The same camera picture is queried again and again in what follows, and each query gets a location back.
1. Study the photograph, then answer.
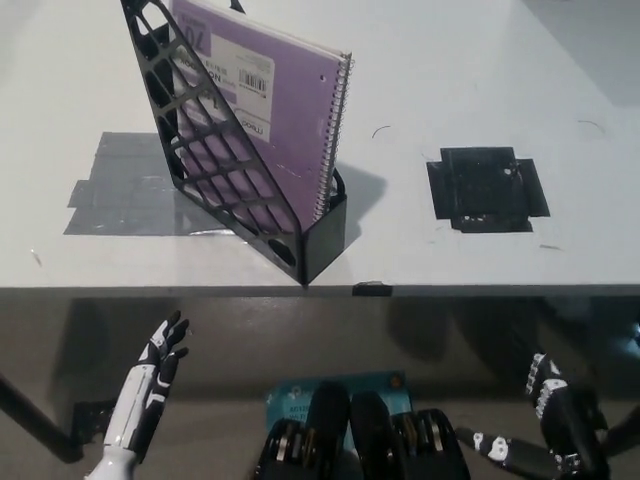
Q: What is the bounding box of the purple spiral notebook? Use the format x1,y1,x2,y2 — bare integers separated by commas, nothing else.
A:
167,0,356,236

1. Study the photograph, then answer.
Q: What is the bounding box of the black table leg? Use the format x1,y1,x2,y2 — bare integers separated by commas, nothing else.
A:
0,372,84,464
602,404,640,456

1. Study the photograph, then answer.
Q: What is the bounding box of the square black tape patch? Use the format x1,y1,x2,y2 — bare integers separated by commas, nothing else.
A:
425,146,551,234

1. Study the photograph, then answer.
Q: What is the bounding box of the black lattice magazine stand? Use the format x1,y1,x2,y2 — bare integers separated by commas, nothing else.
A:
119,0,348,289

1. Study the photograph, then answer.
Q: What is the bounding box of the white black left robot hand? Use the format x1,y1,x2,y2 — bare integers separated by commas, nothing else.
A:
102,310,191,457

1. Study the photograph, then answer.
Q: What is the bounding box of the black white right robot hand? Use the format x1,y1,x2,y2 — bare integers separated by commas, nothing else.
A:
453,352,613,480

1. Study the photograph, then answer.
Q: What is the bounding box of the large grey tape patch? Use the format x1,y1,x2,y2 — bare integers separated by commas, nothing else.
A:
62,132,361,246

